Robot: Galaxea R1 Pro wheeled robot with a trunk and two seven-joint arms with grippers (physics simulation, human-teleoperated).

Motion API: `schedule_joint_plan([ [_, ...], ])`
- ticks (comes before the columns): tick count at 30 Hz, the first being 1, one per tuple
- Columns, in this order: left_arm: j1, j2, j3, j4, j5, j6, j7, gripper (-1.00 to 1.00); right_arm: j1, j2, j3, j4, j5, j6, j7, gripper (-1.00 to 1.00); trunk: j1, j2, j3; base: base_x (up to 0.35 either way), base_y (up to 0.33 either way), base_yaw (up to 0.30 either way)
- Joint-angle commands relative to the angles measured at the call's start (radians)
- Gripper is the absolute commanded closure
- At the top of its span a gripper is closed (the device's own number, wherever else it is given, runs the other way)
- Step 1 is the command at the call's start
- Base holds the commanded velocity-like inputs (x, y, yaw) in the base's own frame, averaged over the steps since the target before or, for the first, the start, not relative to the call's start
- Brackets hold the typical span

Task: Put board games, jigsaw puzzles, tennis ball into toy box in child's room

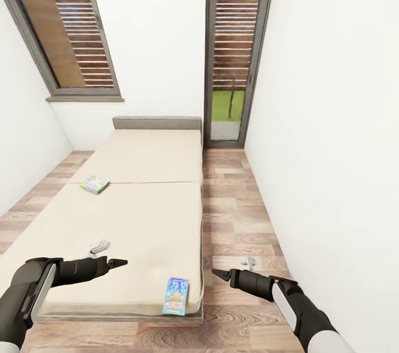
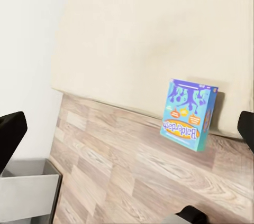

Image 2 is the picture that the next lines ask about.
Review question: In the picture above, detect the board game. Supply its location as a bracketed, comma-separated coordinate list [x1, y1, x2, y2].
[160, 78, 218, 152]

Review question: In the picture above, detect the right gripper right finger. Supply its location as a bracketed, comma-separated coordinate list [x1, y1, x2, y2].
[237, 110, 254, 153]

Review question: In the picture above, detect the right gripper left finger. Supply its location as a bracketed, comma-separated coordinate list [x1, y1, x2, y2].
[0, 111, 28, 174]

